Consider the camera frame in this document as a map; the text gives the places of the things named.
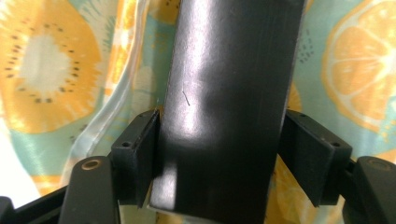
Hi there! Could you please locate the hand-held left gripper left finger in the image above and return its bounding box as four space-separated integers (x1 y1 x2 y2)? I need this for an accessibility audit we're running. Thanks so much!
109 108 162 209

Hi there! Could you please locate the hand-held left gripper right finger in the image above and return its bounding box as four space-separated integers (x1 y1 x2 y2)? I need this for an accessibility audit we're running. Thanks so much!
277 108 353 208

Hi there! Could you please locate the fruit print shopping bag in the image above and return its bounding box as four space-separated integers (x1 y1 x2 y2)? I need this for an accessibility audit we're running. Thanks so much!
0 0 396 224

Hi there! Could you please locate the glossy black object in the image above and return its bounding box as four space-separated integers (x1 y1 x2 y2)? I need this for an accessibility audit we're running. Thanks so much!
148 0 307 224

